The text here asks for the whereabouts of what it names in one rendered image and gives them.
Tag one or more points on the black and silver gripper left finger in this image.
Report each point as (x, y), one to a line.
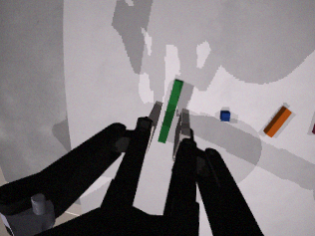
(27, 205)

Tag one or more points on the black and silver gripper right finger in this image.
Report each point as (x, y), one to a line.
(227, 211)

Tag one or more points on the dark green rod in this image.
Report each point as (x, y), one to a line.
(174, 96)

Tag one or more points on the small blue cube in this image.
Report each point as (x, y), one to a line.
(224, 115)

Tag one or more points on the orange rod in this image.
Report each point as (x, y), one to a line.
(277, 121)

